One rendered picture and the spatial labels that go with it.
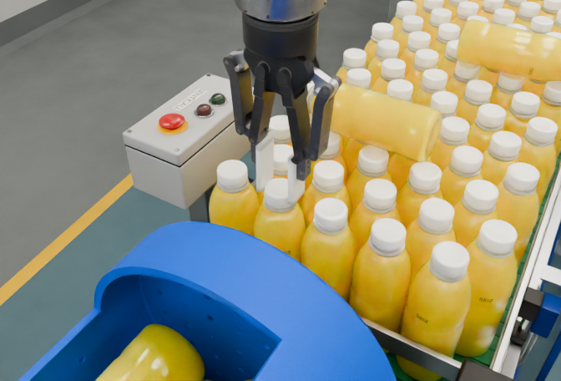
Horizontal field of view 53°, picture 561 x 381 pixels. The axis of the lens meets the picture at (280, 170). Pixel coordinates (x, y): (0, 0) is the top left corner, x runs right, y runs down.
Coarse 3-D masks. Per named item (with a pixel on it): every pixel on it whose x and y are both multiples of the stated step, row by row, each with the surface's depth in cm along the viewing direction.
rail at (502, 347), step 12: (552, 192) 86; (552, 204) 84; (540, 228) 80; (540, 240) 79; (528, 264) 75; (528, 276) 73; (516, 300) 70; (516, 312) 69; (504, 336) 66; (504, 348) 65
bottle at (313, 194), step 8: (312, 184) 73; (312, 192) 73; (320, 192) 73; (328, 192) 72; (336, 192) 73; (344, 192) 73; (304, 200) 74; (312, 200) 73; (320, 200) 72; (344, 200) 73; (304, 208) 74; (312, 208) 73; (312, 216) 74
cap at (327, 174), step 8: (328, 160) 73; (320, 168) 72; (328, 168) 72; (336, 168) 72; (320, 176) 71; (328, 176) 71; (336, 176) 71; (320, 184) 72; (328, 184) 71; (336, 184) 71
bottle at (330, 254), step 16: (304, 240) 69; (320, 240) 67; (336, 240) 66; (352, 240) 68; (304, 256) 69; (320, 256) 67; (336, 256) 67; (352, 256) 68; (320, 272) 68; (336, 272) 68; (336, 288) 70
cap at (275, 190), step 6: (270, 180) 70; (276, 180) 70; (282, 180) 70; (270, 186) 69; (276, 186) 69; (282, 186) 69; (270, 192) 68; (276, 192) 68; (282, 192) 68; (270, 198) 68; (276, 198) 68; (282, 198) 68; (270, 204) 69; (276, 204) 68; (282, 204) 68; (288, 204) 69
